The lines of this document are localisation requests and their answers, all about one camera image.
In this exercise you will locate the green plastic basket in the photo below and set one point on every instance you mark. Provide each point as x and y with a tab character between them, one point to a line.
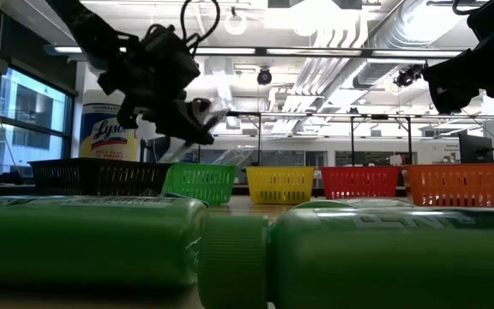
204	180

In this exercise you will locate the red plastic basket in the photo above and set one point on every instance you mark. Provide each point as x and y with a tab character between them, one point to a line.
358	182

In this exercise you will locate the black ceiling spotlight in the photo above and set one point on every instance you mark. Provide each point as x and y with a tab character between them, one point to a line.
407	76
264	76

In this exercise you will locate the green Pert shampoo bottle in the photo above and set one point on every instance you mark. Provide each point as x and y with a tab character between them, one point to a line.
80	240
380	266

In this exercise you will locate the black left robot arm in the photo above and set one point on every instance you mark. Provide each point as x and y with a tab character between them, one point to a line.
84	26

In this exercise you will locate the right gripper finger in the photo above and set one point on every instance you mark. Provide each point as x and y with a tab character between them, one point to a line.
448	86

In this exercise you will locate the round white pendant lamp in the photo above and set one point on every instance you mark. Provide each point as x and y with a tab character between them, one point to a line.
235	23

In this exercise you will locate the silver ventilation duct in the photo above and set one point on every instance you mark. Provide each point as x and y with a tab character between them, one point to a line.
405	21

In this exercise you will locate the long linear ceiling light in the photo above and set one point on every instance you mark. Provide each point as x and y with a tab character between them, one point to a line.
272	51

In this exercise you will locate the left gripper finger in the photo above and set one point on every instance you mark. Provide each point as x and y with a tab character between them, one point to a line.
182	122
133	111

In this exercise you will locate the orange plastic basket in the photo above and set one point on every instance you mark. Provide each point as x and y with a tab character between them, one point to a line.
457	184

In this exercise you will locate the black plastic basket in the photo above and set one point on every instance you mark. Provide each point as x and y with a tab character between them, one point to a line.
101	176

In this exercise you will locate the yellow plastic basket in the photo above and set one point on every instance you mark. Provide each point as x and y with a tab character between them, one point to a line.
279	184

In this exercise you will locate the clear-wrapped toothbrush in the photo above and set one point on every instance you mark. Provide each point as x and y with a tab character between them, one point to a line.
236	156
219	116

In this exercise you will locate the black workstation frame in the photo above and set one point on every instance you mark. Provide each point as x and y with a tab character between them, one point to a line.
380	116

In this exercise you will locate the dark-framed window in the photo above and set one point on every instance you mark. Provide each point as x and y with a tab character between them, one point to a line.
37	103

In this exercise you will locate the black computer monitor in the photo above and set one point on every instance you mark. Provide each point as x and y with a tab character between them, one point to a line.
161	153
474	148

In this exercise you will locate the Lysol wipes canister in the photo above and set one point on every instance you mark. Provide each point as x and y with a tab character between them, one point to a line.
101	137

